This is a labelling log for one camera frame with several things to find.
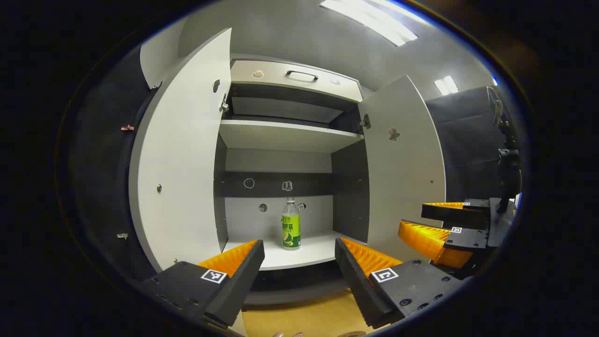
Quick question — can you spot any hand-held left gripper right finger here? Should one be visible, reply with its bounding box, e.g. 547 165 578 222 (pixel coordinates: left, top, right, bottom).
335 237 464 329

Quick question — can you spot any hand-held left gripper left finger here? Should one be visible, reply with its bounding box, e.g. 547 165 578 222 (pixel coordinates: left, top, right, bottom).
142 240 265 328

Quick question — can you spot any grey cabinet door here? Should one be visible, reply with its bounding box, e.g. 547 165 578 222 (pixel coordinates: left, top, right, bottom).
129 28 232 273
358 75 446 264

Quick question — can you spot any clear bottle green label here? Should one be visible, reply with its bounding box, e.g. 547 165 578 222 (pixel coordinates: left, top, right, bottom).
282 198 301 251

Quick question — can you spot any grey cabinet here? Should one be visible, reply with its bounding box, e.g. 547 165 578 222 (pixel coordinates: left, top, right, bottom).
214 54 370 305

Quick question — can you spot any grey cabinet shelf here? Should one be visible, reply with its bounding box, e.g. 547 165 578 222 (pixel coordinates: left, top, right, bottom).
219 119 365 154

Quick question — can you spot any grey cabinet drawer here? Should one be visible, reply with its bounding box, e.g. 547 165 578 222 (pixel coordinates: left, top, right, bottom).
230 60 363 103

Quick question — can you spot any black backdrop cloth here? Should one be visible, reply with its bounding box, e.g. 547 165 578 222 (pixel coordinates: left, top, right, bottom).
425 87 521 203
69 47 157 281

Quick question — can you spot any small ceiling light panel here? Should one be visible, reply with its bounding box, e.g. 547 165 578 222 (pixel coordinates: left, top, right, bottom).
434 76 459 96

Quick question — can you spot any long ceiling light panel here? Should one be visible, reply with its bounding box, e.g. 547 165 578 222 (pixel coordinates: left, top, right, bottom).
321 0 419 47

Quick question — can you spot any black drawer handle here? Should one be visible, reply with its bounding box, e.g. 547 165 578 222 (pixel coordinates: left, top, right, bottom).
286 70 319 83

